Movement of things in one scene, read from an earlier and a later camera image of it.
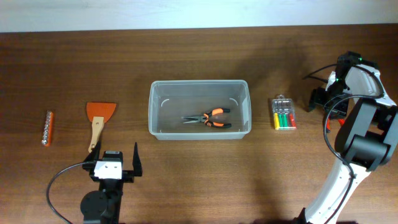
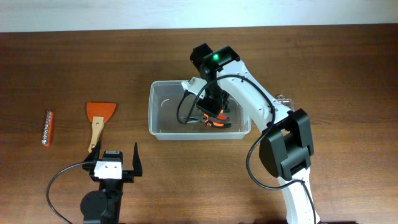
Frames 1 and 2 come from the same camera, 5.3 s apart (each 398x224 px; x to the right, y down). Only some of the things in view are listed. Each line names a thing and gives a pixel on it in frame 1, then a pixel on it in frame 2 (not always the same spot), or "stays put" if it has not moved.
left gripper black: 129,175 stays put
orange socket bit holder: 46,138 stays put
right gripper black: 316,98 -> 212,109
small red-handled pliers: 341,122 -> 221,117
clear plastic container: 204,109 stays put
